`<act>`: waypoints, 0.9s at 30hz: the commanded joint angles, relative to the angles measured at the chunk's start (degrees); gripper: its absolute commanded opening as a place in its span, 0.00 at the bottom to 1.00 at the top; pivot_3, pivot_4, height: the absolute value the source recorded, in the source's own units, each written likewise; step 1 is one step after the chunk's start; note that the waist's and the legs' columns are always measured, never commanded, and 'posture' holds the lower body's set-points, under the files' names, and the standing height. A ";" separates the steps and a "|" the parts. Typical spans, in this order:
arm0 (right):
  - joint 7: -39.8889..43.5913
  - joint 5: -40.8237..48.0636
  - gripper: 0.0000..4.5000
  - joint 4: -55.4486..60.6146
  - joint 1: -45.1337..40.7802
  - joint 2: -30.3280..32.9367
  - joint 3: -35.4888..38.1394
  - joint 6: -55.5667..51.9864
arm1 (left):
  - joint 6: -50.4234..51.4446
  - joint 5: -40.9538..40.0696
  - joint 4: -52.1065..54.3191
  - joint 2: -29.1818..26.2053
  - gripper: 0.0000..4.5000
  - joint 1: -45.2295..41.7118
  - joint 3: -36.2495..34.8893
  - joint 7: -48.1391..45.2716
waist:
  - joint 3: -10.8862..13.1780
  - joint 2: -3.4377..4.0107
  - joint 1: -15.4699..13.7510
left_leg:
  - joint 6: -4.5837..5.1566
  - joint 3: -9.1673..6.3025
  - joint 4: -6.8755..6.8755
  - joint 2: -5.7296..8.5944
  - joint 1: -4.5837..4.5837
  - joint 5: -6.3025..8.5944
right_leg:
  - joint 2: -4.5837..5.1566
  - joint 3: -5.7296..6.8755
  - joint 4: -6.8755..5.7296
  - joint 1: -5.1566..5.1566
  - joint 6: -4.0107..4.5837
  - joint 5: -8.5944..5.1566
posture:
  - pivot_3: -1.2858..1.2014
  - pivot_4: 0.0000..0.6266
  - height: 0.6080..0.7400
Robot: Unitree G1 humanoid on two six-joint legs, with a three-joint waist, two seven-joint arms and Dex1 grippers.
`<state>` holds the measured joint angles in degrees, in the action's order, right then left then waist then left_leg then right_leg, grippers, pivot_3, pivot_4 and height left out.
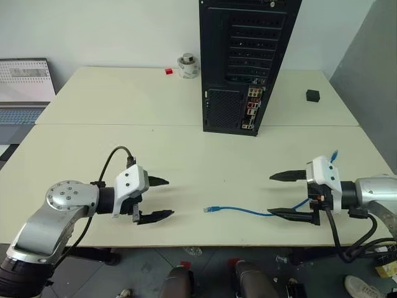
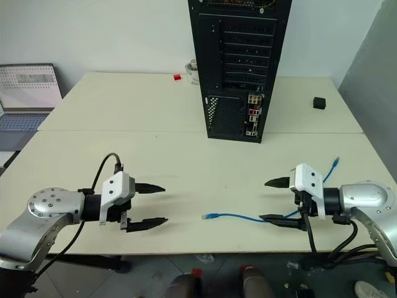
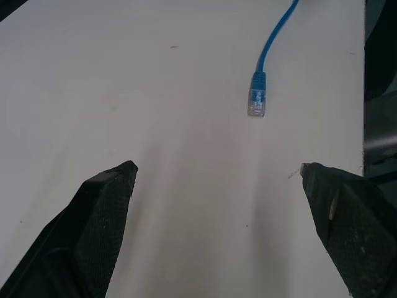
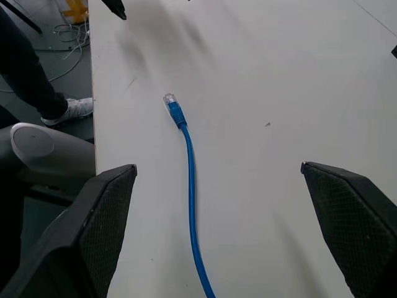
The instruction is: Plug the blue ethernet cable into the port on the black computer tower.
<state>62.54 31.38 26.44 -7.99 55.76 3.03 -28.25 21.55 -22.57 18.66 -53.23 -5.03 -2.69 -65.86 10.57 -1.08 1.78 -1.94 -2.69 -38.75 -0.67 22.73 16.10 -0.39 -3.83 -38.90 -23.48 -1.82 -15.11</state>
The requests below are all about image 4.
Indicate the black object corner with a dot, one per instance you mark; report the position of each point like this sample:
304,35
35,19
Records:
394,51

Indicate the yellow floor object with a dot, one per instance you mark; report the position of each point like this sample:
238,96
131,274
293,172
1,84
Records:
74,10

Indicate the person's dark trouser leg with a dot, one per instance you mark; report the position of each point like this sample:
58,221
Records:
24,71

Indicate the black stand leg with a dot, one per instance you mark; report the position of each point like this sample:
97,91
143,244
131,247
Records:
24,15

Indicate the silver robot body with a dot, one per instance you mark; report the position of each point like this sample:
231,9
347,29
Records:
46,155

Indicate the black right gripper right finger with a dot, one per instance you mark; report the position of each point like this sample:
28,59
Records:
356,226

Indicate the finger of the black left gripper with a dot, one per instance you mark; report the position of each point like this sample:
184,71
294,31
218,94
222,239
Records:
117,7

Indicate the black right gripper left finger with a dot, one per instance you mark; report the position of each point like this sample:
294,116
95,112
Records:
77,236

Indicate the white sneaker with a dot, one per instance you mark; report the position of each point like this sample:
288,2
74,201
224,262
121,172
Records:
69,111

